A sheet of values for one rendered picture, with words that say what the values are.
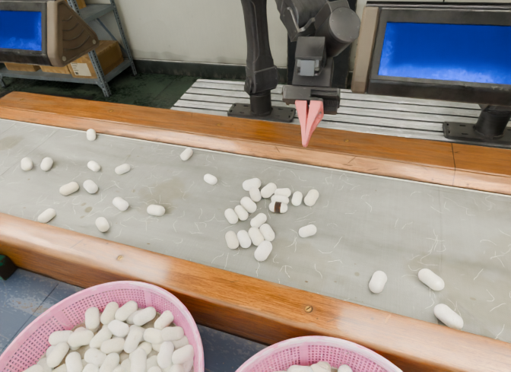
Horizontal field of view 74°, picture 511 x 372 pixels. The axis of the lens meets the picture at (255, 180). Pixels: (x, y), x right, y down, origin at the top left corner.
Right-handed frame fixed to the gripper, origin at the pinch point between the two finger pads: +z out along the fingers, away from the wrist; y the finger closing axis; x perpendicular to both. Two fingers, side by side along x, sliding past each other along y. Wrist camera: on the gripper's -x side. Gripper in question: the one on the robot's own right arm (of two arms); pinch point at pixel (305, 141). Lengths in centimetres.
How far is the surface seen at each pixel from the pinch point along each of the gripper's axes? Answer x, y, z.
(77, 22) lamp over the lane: -26.8, -27.5, -5.8
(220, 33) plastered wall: 162, -96, -120
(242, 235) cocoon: -4.8, -7.4, 18.1
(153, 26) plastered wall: 159, -151, -123
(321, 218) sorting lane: 2.0, 4.5, 13.2
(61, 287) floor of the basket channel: -6, -39, 33
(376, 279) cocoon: -6.9, 13.9, 21.0
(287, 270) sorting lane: -5.6, 0.9, 22.3
